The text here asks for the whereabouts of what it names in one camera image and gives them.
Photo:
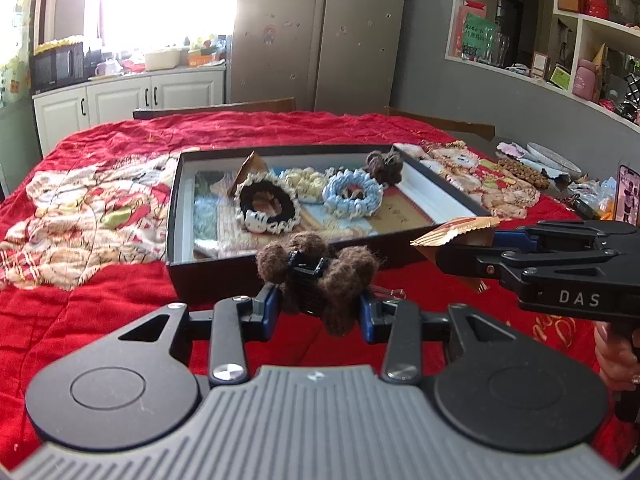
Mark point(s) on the red jar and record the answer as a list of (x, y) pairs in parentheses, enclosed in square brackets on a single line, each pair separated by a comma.
[(597, 6)]

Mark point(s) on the brown scrunchie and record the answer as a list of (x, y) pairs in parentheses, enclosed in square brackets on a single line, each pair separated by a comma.
[(382, 167)]

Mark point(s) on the green card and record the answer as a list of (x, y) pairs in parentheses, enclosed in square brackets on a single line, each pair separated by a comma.
[(477, 35)]

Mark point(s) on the brown pyramid paper packet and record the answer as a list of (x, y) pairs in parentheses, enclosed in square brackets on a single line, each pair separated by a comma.
[(250, 167)]

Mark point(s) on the black scrunchie white lace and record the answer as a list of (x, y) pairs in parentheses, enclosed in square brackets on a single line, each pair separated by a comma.
[(245, 205)]

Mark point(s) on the beige refrigerator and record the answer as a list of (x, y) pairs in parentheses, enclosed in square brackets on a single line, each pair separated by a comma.
[(320, 50)]

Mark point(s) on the white teapot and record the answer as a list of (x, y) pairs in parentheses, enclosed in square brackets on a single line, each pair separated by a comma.
[(107, 68)]

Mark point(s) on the clear glass mugs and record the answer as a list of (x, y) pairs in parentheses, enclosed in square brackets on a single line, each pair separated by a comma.
[(497, 50)]

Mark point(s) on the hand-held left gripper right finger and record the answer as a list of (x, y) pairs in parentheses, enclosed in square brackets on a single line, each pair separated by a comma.
[(365, 320)]

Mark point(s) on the printed picture book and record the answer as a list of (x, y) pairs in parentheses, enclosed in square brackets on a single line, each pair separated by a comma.
[(350, 227)]

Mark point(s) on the cream knitted scrunchie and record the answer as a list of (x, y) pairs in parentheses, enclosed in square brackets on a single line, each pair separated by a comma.
[(305, 182)]

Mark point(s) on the cream pot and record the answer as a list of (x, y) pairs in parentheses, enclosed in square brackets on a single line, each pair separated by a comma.
[(162, 60)]

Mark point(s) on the smartphone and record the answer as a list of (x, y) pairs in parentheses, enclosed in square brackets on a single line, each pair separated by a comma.
[(627, 195)]

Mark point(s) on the gold brown paper packet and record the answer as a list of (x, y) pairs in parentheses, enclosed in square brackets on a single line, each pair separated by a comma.
[(450, 230)]

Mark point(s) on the brown fuzzy hair claw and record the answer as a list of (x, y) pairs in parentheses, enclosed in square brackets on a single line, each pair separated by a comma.
[(345, 280)]

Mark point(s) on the white kitchen cabinet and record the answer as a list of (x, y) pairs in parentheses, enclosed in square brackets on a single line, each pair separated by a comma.
[(115, 100)]

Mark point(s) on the light blue scrunchie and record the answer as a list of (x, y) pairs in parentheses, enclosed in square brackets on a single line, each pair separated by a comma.
[(332, 195)]

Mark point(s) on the black microwave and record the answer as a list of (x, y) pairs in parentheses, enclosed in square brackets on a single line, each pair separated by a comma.
[(55, 67)]

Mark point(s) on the red gift bag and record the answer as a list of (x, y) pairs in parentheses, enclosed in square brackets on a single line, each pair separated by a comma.
[(472, 9)]

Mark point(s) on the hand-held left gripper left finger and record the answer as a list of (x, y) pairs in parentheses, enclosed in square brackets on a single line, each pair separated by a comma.
[(270, 307)]

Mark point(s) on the black cardboard box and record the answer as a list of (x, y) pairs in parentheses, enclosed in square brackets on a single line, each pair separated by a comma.
[(215, 280)]

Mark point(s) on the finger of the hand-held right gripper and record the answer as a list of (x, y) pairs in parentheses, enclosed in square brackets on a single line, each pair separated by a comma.
[(575, 237), (465, 260)]

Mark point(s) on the red printed blanket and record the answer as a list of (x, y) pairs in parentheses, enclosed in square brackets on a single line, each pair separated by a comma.
[(100, 285)]

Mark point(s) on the person's right hand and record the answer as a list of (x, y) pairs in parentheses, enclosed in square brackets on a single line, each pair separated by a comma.
[(607, 355)]

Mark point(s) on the wooden chair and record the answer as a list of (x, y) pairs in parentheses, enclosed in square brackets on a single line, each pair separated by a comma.
[(450, 125), (225, 107)]

